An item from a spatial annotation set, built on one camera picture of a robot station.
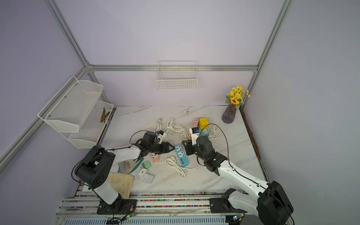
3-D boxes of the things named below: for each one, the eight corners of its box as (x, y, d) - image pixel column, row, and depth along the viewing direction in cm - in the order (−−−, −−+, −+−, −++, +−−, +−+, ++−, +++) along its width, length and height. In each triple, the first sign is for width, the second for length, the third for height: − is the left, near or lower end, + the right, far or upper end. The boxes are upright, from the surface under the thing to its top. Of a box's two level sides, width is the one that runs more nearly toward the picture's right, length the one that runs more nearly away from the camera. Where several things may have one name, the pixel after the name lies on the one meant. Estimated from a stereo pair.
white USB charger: (138, 180, 84) (136, 177, 80) (143, 170, 88) (141, 167, 83) (143, 182, 83) (141, 179, 79) (148, 172, 87) (146, 169, 83)
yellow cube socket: (199, 130, 107) (200, 123, 101) (198, 125, 111) (199, 118, 104) (207, 130, 107) (209, 123, 101) (207, 125, 111) (208, 118, 104)
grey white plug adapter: (143, 182, 83) (141, 179, 79) (146, 175, 86) (144, 172, 81) (150, 185, 82) (148, 182, 78) (153, 178, 85) (151, 175, 80)
